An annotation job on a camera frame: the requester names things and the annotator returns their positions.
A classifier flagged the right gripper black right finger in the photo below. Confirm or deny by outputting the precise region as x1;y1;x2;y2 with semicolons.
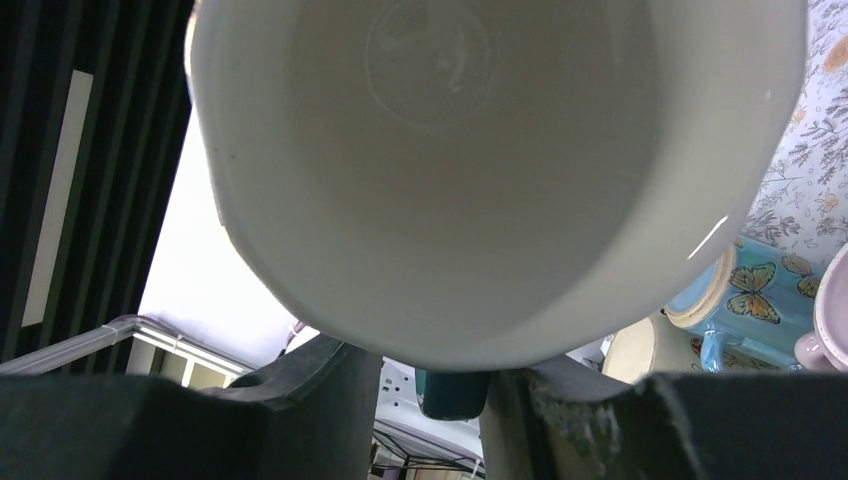
479;357;847;479

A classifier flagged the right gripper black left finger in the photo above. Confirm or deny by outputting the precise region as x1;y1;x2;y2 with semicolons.
1;335;382;479

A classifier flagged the light blue faceted mug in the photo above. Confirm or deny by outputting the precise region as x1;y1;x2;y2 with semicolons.
186;1;808;372

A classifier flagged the lilac mug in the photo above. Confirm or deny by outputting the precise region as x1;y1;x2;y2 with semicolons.
794;245;847;374

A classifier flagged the beige cartoon print mug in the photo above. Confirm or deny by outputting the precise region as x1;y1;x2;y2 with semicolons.
602;307;812;384

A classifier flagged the blue butterfly mug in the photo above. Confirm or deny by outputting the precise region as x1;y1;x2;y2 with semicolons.
664;237;824;373

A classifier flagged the floral tablecloth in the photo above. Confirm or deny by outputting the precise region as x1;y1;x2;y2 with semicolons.
743;1;847;266

